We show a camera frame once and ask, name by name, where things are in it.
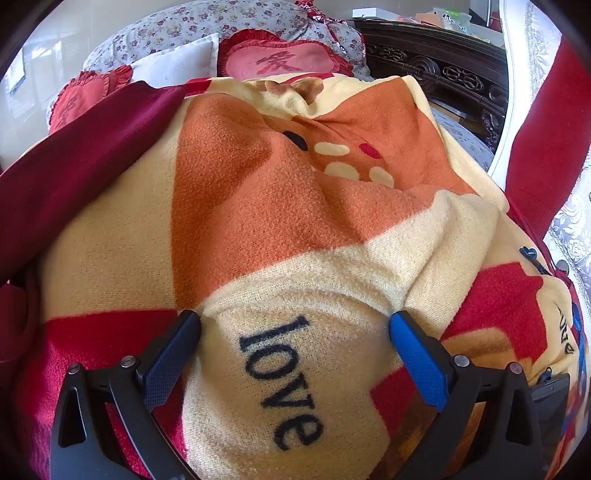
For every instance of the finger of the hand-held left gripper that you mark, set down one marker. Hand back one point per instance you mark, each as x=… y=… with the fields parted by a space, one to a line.
x=531 y=256
x=551 y=406

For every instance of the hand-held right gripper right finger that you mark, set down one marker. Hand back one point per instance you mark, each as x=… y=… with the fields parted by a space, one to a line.
x=418 y=360

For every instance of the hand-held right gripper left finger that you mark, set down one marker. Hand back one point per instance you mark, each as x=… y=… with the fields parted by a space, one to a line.
x=168 y=364

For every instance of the maroon fleece garment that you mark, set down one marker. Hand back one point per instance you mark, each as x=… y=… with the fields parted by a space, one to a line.
x=69 y=184

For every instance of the red cloth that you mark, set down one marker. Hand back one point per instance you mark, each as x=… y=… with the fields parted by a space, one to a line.
x=545 y=138

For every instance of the floral bed sheet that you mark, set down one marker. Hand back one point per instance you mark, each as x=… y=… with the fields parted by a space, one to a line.
x=466 y=143

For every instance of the orange cream red printed blanket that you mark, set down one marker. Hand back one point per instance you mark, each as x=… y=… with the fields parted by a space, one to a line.
x=277 y=207

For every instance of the dark carved wooden furniture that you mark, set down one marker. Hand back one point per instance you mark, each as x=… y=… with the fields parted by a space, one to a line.
x=438 y=69

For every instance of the green and white packet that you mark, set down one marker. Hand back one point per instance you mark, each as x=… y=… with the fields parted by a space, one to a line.
x=456 y=21

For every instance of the red heart-shaped cushion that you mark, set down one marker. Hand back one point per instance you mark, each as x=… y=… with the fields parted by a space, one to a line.
x=78 y=101
x=281 y=55

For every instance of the white box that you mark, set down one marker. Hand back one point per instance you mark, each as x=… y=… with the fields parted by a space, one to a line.
x=390 y=13

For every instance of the white pillow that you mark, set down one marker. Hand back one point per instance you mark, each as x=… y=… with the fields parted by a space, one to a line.
x=180 y=62

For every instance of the floral print pillow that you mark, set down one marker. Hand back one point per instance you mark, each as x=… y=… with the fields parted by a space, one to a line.
x=184 y=23

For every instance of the white curved frame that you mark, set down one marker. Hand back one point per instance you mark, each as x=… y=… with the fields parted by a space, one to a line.
x=511 y=83

